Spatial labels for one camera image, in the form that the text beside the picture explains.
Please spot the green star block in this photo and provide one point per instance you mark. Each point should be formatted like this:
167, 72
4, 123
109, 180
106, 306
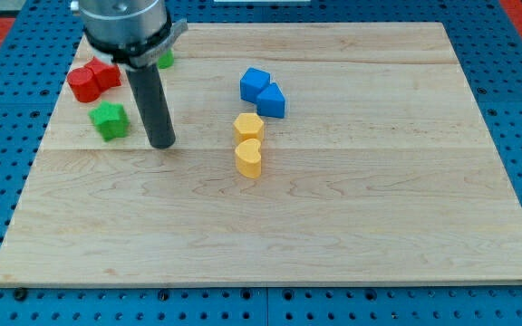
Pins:
110, 120

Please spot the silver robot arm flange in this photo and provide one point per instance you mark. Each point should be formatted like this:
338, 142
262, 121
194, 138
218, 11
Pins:
131, 33

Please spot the green circle block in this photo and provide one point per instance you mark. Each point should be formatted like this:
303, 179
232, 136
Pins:
166, 60

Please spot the red star block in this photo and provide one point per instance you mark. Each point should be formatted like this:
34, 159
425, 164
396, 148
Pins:
106, 75

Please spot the red circle block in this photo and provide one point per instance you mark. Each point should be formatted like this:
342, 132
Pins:
83, 85

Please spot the yellow heart block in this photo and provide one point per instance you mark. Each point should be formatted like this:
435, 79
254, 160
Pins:
248, 158

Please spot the yellow hexagon block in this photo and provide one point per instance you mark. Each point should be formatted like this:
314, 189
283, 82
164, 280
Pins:
248, 126

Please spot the wooden board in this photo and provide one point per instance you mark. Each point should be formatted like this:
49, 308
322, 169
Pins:
381, 173

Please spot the blue triangle block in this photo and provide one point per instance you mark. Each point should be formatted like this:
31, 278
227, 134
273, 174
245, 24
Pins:
271, 102

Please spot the blue cube block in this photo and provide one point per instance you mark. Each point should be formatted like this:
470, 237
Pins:
252, 83

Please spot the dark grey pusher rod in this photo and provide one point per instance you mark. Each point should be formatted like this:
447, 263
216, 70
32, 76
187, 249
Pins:
146, 86

